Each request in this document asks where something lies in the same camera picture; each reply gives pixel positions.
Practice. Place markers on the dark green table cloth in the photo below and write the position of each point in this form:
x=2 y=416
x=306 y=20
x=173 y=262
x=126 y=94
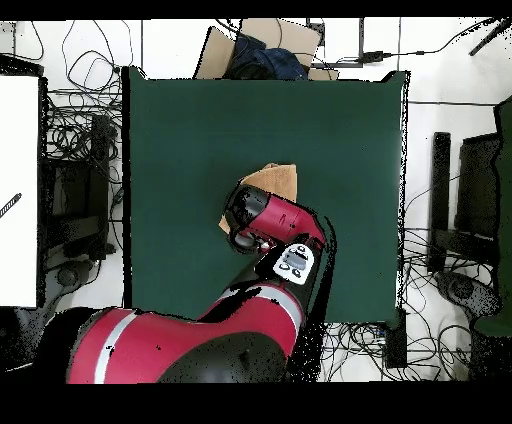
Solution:
x=340 y=160

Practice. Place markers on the black rectangular box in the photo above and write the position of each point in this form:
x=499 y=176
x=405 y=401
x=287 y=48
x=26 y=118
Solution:
x=396 y=344

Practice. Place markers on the brown cardboard box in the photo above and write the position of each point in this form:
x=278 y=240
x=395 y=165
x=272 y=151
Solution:
x=296 y=40

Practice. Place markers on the tan terry towel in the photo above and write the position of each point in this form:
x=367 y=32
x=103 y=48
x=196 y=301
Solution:
x=276 y=180

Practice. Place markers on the black stand frame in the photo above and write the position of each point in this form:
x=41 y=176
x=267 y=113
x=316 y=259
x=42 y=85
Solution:
x=440 y=180
x=100 y=160

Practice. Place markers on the green covered side table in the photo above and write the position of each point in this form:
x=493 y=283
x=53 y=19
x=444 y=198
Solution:
x=504 y=200

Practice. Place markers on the dark blue garment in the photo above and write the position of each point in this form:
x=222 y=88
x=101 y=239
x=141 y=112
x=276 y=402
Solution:
x=276 y=62

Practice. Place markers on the white flat panel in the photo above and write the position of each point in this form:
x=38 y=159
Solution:
x=18 y=160

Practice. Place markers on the black power adapter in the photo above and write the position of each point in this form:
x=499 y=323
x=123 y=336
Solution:
x=372 y=56

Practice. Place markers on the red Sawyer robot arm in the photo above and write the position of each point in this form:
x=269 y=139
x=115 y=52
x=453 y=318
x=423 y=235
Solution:
x=180 y=344

